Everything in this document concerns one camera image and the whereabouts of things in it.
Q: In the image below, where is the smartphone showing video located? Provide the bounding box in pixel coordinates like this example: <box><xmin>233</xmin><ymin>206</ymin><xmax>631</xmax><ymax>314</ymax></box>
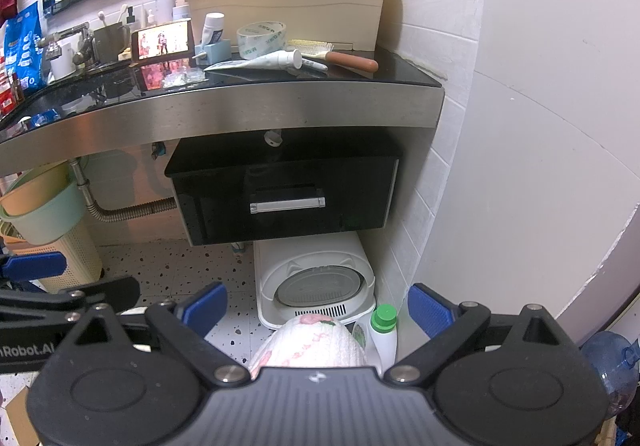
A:
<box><xmin>131</xmin><ymin>20</ymin><xmax>194</xmax><ymax>64</ymax></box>

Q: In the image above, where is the white toothpaste tube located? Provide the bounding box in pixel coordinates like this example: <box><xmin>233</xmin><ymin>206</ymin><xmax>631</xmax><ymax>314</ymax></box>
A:
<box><xmin>204</xmin><ymin>49</ymin><xmax>303</xmax><ymax>72</ymax></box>

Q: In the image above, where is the blue holder with white tube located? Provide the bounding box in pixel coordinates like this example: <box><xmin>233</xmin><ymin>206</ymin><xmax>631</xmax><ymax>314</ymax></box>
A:
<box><xmin>193</xmin><ymin>12</ymin><xmax>231</xmax><ymax>68</ymax></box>

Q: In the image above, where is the beige perforated laundry basket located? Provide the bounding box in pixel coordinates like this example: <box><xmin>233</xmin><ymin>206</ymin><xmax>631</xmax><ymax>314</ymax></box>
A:
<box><xmin>6</xmin><ymin>221</ymin><xmax>103</xmax><ymax>293</ymax></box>

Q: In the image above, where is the white cat litter box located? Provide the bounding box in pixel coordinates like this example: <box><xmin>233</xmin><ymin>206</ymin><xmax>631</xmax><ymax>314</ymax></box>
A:
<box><xmin>254</xmin><ymin>232</ymin><xmax>376</xmax><ymax>330</ymax></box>

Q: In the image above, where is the white strawberry patterned right sleeve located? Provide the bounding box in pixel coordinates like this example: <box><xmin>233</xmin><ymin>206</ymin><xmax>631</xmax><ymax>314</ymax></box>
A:
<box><xmin>247</xmin><ymin>314</ymin><xmax>375</xmax><ymax>379</ymax></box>

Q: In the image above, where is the brush with brown wooden handle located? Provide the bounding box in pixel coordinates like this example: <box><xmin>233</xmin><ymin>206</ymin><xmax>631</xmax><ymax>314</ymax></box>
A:
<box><xmin>286</xmin><ymin>39</ymin><xmax>378</xmax><ymax>74</ymax></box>

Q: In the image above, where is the black drawer with metal handle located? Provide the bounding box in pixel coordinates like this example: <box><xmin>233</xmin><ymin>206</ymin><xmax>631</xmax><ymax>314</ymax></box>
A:
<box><xmin>165</xmin><ymin>127</ymin><xmax>401</xmax><ymax>245</ymax></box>

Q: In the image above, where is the mint green plastic basin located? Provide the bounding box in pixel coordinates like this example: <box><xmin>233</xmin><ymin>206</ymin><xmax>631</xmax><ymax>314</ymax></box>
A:
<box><xmin>1</xmin><ymin>181</ymin><xmax>86</xmax><ymax>245</ymax></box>

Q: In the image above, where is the white hook under counter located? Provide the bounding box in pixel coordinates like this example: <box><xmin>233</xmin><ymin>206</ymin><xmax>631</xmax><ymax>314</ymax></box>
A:
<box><xmin>264</xmin><ymin>129</ymin><xmax>283</xmax><ymax>148</ymax></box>

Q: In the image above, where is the blue water jug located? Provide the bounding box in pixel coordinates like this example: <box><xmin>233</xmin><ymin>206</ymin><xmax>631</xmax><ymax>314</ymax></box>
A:
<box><xmin>582</xmin><ymin>331</ymin><xmax>639</xmax><ymax>419</ymax></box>

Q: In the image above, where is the grey metal cup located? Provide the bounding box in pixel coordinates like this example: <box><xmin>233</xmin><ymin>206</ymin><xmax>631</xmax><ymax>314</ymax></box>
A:
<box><xmin>93</xmin><ymin>23</ymin><xmax>130</xmax><ymax>64</ymax></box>

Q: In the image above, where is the stainless edged black countertop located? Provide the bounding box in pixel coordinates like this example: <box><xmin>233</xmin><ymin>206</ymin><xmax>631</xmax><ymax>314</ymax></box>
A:
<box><xmin>1</xmin><ymin>49</ymin><xmax>445</xmax><ymax>175</ymax></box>

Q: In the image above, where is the chrome sink faucet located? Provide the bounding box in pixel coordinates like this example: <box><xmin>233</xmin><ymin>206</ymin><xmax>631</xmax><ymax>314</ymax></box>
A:
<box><xmin>36</xmin><ymin>22</ymin><xmax>96</xmax><ymax>66</ymax></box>

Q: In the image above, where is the clear packing tape roll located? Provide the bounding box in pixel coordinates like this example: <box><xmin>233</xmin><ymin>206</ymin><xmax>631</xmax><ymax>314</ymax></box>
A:
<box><xmin>236</xmin><ymin>21</ymin><xmax>286</xmax><ymax>60</ymax></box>

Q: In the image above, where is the corrugated metal drain hose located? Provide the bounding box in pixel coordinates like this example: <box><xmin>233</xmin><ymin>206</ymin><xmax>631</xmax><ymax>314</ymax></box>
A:
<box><xmin>67</xmin><ymin>159</ymin><xmax>179</xmax><ymax>224</ymax></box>

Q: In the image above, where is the white bottle green cap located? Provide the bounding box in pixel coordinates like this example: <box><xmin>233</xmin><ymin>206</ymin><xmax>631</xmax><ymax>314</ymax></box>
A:
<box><xmin>369</xmin><ymin>304</ymin><xmax>398</xmax><ymax>376</ymax></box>

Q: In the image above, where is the blue snack package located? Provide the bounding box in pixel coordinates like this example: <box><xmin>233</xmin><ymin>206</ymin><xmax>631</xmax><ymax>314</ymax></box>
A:
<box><xmin>3</xmin><ymin>2</ymin><xmax>44</xmax><ymax>94</ymax></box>

